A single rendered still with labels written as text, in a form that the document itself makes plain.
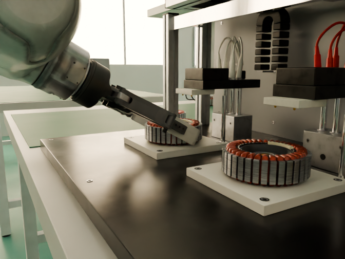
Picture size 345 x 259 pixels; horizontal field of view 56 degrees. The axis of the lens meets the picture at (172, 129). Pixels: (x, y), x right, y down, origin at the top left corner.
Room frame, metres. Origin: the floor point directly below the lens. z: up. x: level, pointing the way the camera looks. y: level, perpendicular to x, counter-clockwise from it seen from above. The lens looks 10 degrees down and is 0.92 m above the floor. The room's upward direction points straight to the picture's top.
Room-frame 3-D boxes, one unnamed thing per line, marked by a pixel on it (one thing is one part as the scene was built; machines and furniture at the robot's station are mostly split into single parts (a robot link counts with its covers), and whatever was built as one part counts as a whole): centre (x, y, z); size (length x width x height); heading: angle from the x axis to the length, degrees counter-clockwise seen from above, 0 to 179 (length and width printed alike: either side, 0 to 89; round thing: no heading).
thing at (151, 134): (0.62, 0.00, 0.80); 0.11 x 0.11 x 0.04
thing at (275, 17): (0.70, -0.22, 0.98); 0.07 x 0.05 x 0.13; 30
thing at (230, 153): (0.41, -0.12, 0.80); 0.11 x 0.11 x 0.04
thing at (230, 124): (0.69, -0.13, 0.80); 0.08 x 0.05 x 0.06; 30
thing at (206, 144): (0.62, 0.00, 0.78); 0.15 x 0.15 x 0.01; 30
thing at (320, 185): (0.41, -0.12, 0.78); 0.15 x 0.15 x 0.01; 30
